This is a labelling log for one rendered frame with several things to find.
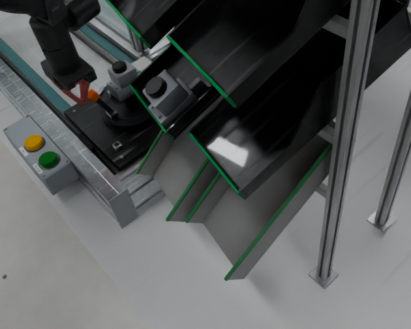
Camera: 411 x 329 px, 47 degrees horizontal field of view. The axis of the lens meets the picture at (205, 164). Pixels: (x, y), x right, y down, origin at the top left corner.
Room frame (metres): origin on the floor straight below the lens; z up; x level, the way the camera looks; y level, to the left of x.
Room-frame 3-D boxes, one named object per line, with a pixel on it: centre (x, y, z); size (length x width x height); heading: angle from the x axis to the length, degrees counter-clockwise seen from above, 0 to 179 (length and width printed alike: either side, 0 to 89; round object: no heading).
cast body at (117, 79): (0.80, 0.13, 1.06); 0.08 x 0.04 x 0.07; 121
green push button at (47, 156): (0.70, 0.33, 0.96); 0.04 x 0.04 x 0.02
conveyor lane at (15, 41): (1.07, 0.27, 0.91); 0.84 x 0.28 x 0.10; 32
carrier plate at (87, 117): (0.80, 0.14, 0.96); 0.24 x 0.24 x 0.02; 32
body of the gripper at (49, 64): (0.75, 0.22, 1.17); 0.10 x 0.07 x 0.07; 32
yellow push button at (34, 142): (0.76, 0.36, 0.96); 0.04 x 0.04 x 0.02
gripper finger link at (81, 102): (0.76, 0.23, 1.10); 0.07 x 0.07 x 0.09; 32
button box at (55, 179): (0.76, 0.36, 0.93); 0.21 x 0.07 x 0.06; 32
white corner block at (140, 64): (0.93, 0.10, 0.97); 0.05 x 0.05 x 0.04; 32
